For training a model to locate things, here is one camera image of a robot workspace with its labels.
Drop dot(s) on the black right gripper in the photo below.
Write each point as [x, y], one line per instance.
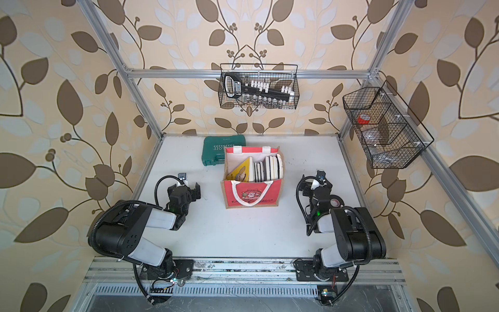
[329, 188]

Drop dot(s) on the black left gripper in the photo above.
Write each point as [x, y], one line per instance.
[193, 194]

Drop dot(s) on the black wolf cover book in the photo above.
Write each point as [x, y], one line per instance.
[275, 170]

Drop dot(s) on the burlap canvas bag red front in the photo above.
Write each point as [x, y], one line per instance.
[250, 194]

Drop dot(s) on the worn purple barcode book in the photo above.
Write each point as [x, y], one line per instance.
[256, 172]

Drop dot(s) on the purple navy barcode book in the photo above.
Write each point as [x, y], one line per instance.
[264, 169]

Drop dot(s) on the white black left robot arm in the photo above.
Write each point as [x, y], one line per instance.
[119, 231]

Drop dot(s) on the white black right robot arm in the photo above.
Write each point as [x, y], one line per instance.
[357, 238]

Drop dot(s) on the black tape roll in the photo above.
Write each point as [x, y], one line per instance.
[336, 201]

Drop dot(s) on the green plastic tool case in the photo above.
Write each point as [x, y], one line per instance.
[214, 148]

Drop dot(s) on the red tape roll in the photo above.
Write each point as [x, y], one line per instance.
[363, 119]

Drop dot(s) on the small circuit board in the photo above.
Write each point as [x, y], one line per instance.
[326, 295]

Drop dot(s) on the black socket wrench set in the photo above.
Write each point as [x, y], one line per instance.
[233, 87]

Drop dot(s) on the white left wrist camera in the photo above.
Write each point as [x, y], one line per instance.
[183, 178]

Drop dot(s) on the black wire basket right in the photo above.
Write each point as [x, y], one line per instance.
[395, 136]

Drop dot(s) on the black wire basket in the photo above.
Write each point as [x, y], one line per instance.
[278, 75]
[395, 136]

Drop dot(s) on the black wire basket back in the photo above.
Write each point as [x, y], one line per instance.
[278, 75]

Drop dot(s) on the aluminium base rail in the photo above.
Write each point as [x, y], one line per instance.
[239, 277]

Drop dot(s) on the aluminium frame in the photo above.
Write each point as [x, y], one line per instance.
[481, 226]

